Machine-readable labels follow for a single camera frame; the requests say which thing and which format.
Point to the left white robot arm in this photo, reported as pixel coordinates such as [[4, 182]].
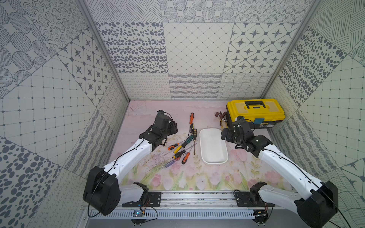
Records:
[[103, 191]]

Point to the purple handled screwdriver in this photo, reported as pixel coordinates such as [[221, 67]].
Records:
[[172, 162]]

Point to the yellow handled screwdriver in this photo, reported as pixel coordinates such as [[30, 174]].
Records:
[[178, 149]]

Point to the yellow black toolbox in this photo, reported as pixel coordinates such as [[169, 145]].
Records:
[[260, 113]]

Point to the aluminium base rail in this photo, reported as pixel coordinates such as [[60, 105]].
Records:
[[187, 205]]

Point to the black yellow stubby screwdriver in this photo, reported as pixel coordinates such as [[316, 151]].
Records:
[[179, 154]]

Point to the green black screwdriver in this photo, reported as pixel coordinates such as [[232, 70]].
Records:
[[187, 141]]

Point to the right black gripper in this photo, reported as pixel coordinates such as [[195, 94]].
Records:
[[230, 132]]

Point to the white rectangular storage tray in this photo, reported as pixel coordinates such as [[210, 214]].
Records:
[[213, 148]]

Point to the green circuit board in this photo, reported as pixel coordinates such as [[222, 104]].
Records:
[[138, 214]]

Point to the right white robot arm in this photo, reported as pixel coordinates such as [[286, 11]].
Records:
[[315, 201]]

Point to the brown clamp with wires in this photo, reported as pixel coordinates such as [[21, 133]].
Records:
[[221, 116]]

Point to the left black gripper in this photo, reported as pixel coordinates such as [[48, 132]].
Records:
[[165, 121]]

